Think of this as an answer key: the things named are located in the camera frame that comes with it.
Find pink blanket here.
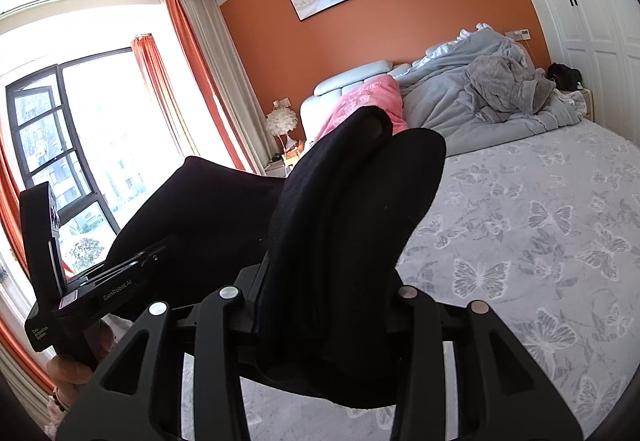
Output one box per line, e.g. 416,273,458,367
315,75,408,144

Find beaded bracelet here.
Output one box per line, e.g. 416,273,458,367
51,388,77,416

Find black framed window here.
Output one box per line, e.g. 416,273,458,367
5,46,151,283

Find bed with butterfly sheet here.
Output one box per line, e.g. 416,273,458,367
180,121,640,441

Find white nightstand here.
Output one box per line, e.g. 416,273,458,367
264,155,302,178

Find white ruffled bedding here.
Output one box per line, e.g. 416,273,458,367
425,24,493,58

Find person's left hand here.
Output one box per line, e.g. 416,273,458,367
47,317,127,398

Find grey duvet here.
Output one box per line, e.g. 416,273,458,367
400,28,587,157

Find beige curtain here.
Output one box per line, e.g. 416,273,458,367
177,0,267,176

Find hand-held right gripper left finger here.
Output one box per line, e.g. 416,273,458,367
55,266,281,441

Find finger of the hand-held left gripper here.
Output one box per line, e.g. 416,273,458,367
66,242,171,291

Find white feather lamp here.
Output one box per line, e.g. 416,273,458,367
265,105,301,157

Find black bag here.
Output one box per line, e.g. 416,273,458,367
546,62,583,91

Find grey fleece robe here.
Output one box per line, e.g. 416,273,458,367
467,54,557,123

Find white padded headboard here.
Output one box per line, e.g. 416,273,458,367
300,60,416,142

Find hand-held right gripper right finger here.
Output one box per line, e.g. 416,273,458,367
394,286,584,441

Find black pants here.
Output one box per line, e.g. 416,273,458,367
102,106,447,409

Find orange curtain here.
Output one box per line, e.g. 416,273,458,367
161,0,261,174
131,36,183,144

